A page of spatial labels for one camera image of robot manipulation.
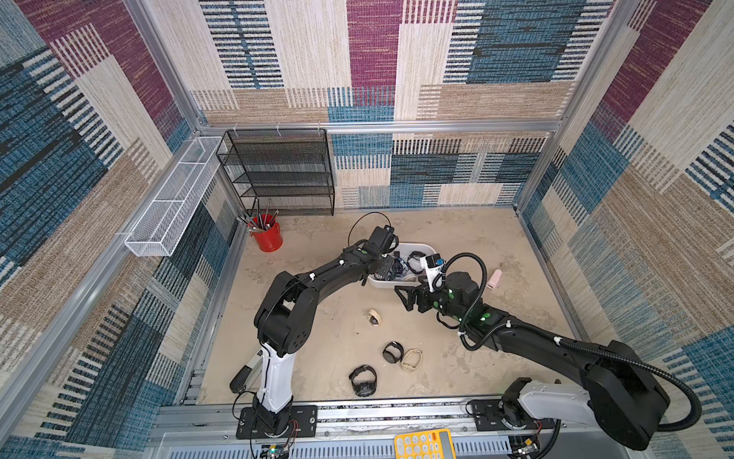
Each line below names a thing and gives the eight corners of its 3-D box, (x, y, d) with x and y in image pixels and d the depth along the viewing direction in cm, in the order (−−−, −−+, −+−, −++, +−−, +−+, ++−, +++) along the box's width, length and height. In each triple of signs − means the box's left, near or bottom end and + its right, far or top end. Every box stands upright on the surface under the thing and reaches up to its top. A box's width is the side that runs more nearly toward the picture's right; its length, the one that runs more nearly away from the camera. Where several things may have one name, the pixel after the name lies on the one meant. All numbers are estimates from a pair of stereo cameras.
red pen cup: (258, 253, 111) (247, 233, 102) (263, 235, 117) (254, 214, 108) (281, 253, 111) (272, 232, 102) (285, 235, 117) (278, 214, 107)
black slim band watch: (380, 356, 85) (380, 353, 83) (391, 341, 88) (391, 338, 86) (396, 368, 83) (396, 365, 81) (406, 352, 86) (407, 349, 84)
